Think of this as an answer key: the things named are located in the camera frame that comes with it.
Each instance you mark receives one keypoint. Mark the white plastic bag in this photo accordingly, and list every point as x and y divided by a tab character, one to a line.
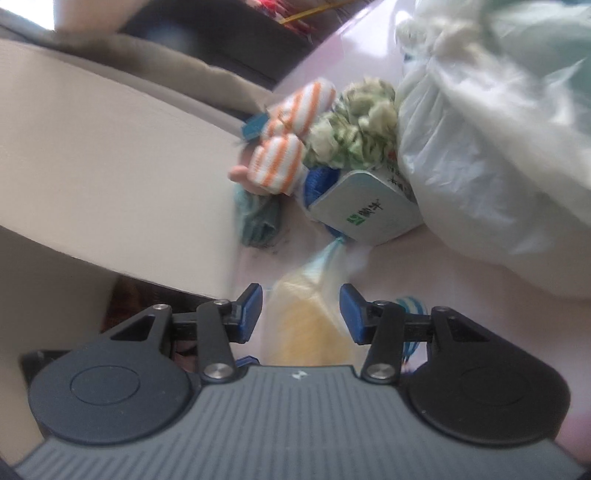
485	161

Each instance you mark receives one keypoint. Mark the white carton with green logo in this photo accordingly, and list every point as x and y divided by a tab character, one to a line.
369	203

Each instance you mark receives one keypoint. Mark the blue tag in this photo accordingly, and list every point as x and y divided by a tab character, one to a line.
253	128

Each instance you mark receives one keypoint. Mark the blue knit cloth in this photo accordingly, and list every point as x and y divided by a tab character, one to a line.
318	184

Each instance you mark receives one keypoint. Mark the blue white striped cloth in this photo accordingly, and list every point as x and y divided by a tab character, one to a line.
413	305

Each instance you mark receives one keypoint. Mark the green white shaggy cloth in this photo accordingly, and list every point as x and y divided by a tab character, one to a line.
360	124

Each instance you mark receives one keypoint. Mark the orange striped sock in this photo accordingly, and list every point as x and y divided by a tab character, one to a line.
277	161

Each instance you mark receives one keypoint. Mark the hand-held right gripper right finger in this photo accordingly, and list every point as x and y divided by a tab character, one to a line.
352	317

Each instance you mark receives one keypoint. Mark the yellow sponge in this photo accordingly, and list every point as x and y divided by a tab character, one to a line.
304	323

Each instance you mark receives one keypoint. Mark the yellow stick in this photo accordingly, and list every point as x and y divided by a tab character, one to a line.
314	11

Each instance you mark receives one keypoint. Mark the teal cloth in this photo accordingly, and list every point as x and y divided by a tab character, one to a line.
258	221

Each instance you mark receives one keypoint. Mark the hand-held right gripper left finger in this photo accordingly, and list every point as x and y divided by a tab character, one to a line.
251	310

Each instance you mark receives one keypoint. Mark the orange white striped plush toy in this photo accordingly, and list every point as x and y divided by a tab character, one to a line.
300	106

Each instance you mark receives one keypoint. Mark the cardboard box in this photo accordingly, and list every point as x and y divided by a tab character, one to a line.
115	184

